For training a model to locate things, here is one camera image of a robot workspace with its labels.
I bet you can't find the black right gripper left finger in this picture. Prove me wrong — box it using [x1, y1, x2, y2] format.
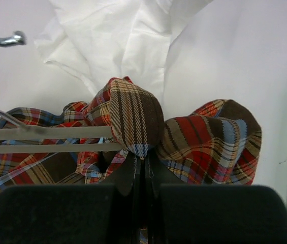
[0, 154, 140, 243]

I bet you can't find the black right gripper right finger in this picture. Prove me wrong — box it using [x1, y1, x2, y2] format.
[144, 154, 287, 243]

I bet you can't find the plaid flannel shirt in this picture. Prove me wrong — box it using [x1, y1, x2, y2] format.
[0, 76, 263, 244]

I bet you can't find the grey metal hanger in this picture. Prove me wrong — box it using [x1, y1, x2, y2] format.
[0, 27, 123, 155]

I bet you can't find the white shirt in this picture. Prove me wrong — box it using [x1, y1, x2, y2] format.
[35, 0, 208, 98]

